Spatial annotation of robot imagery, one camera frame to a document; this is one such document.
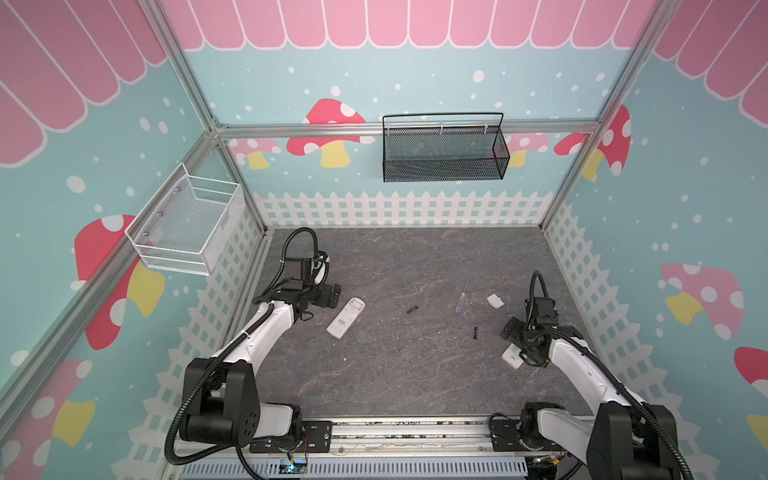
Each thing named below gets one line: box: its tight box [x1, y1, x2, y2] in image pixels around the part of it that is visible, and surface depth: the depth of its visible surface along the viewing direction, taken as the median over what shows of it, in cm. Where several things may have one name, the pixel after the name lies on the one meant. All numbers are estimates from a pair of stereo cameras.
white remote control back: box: [326, 296, 366, 339], surface depth 96 cm
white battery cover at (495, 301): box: [486, 293, 505, 309], surface depth 102 cm
